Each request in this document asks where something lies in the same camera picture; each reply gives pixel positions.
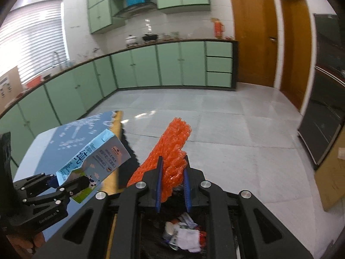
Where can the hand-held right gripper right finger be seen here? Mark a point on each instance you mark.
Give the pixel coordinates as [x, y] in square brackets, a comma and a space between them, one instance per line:
[187, 191]

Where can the orange bubble wrap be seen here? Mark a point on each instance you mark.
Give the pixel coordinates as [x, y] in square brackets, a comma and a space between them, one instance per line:
[169, 151]

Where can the black glass cabinet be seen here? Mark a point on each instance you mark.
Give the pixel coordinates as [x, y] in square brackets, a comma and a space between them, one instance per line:
[323, 99]

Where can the cardboard box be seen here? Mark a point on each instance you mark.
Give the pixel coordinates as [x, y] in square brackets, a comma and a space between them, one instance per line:
[333, 183]

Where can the window blinds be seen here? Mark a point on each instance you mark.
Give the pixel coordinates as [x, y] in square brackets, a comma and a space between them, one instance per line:
[29, 40]

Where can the red tray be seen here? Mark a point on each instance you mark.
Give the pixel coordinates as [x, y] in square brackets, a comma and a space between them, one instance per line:
[35, 81]

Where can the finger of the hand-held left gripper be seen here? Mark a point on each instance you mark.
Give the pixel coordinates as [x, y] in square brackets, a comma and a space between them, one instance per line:
[35, 182]
[67, 188]

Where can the black trash bin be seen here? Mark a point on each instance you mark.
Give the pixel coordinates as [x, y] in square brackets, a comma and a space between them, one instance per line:
[151, 234]

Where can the orange fire extinguisher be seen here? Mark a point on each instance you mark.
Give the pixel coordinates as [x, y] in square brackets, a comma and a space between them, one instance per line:
[217, 29]

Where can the wooden door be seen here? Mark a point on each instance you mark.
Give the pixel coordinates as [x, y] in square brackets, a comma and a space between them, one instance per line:
[252, 35]
[295, 45]

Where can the white pot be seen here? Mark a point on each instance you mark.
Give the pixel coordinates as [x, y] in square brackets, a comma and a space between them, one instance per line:
[132, 40]

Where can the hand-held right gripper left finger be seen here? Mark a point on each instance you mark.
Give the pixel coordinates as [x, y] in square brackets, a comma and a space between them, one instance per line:
[159, 183]

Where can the blue and white milk carton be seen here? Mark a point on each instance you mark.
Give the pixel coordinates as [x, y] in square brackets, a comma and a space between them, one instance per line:
[107, 156]

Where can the green cabinet drawer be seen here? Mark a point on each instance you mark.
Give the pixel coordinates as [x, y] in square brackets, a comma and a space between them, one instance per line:
[218, 79]
[219, 49]
[219, 64]

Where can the brown notice board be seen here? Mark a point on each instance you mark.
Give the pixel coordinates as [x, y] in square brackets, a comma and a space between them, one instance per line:
[9, 86]

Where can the range hood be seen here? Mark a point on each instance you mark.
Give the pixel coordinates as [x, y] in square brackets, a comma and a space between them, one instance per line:
[134, 9]

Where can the white tissue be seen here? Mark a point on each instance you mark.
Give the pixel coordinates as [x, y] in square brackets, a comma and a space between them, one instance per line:
[187, 238]

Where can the silver foil wrapper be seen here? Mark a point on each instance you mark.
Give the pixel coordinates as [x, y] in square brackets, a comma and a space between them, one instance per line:
[188, 220]

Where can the green base cabinets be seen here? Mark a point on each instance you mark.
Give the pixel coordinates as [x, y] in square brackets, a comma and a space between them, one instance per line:
[134, 67]

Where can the red wrapper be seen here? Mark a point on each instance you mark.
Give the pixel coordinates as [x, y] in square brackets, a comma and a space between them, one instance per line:
[202, 237]

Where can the white round lid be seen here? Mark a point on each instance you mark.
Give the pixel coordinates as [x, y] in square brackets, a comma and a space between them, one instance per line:
[169, 228]

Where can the black pan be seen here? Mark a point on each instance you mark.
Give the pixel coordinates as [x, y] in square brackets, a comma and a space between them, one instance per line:
[149, 37]

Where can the metal faucet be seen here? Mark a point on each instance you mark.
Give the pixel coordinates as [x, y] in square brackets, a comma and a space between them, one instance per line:
[56, 59]

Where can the person's left hand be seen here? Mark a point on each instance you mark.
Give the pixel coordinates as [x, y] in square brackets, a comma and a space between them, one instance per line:
[25, 244]

